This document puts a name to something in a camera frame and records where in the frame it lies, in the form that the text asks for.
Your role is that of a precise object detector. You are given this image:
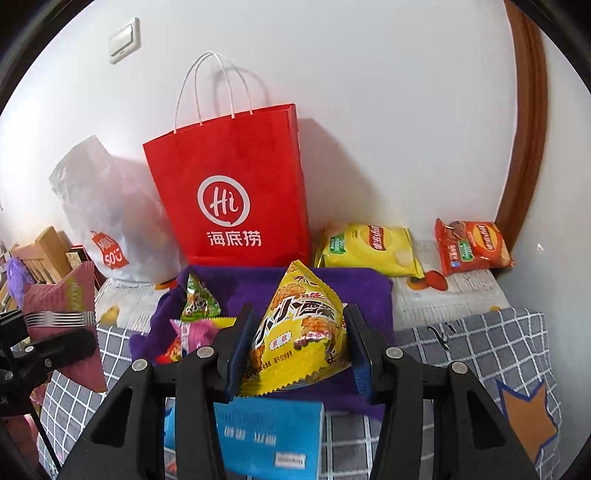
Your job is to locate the purple plush toy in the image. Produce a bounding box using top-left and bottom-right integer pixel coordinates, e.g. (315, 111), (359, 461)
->
(4, 257), (29, 297)

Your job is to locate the yellow triangular snack packet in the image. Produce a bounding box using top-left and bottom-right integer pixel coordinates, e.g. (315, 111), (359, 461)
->
(238, 260), (354, 398)

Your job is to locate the green triangular snack packet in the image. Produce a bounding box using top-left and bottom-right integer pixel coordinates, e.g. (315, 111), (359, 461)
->
(179, 272), (222, 322)

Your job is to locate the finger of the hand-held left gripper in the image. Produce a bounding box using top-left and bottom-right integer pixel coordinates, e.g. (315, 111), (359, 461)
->
(28, 327), (99, 372)

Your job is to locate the wooden furniture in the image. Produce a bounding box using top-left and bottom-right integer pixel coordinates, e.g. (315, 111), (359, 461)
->
(0, 226), (75, 296)

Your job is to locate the yellow chips bag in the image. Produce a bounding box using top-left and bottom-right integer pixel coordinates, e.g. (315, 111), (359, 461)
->
(315, 222), (426, 278)

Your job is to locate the maroon snack packet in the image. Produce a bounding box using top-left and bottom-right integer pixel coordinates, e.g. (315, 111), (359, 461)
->
(22, 261), (108, 394)

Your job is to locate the white plastic bag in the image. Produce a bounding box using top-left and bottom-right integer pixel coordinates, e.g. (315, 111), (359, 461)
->
(48, 135), (183, 289)

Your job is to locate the pink foil snack packet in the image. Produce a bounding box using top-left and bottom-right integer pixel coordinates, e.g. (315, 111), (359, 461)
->
(169, 318), (236, 349)

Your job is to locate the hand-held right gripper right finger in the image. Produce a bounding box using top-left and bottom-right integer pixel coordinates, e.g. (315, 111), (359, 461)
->
(344, 304), (539, 480)

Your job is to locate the thin black rod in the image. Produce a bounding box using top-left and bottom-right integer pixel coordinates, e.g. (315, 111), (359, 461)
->
(28, 406), (61, 472)

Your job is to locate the white light switch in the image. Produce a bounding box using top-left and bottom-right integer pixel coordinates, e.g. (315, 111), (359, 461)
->
(108, 17), (140, 64)

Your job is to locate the red paper bag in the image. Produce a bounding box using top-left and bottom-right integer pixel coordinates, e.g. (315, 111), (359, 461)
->
(142, 52), (312, 268)

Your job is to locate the orange chips bag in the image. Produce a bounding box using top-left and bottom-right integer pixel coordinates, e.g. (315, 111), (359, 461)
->
(434, 218), (514, 277)

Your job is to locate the purple cloth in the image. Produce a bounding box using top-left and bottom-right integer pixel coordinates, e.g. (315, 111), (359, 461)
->
(129, 264), (395, 421)

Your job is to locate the grey checked blanket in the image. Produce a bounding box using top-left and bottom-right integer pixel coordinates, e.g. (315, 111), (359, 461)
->
(37, 305), (561, 480)

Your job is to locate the blue tissue pack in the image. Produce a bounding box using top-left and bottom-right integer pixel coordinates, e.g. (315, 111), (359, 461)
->
(164, 396), (325, 480)

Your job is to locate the red snack packet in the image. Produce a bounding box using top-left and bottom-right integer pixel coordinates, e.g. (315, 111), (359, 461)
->
(157, 337), (190, 365)

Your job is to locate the brown wooden door frame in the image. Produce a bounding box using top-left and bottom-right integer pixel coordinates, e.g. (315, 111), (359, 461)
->
(494, 0), (549, 252)

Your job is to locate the brown patterned box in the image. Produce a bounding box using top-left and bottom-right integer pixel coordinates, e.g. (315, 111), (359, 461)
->
(65, 247), (107, 291)

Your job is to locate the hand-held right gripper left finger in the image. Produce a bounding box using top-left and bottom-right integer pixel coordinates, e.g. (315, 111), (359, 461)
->
(58, 303), (256, 480)

